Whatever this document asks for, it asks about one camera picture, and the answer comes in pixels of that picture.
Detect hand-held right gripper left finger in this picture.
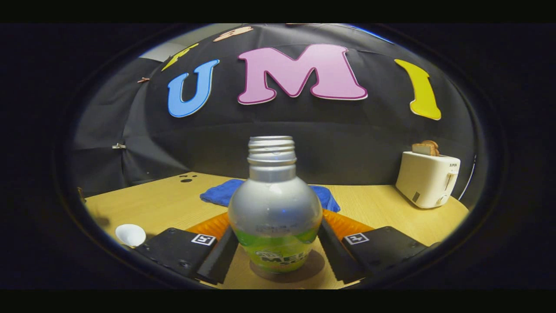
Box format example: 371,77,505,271
135,212,239,285

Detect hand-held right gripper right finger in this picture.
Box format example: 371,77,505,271
319,210,428,283

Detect silver green water bottle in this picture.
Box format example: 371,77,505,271
228,136,323,273

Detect teal teacup with white inside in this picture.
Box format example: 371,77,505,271
115,224,147,248

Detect blue towel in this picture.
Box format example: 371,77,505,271
200,179,341,213

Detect black backdrop cloth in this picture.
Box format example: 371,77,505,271
72,24,478,198

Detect white toaster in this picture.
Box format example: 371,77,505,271
395,151,461,209

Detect toast slices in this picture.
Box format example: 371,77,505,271
412,140,440,157

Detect white toaster cable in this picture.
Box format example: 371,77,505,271
458,154,477,200

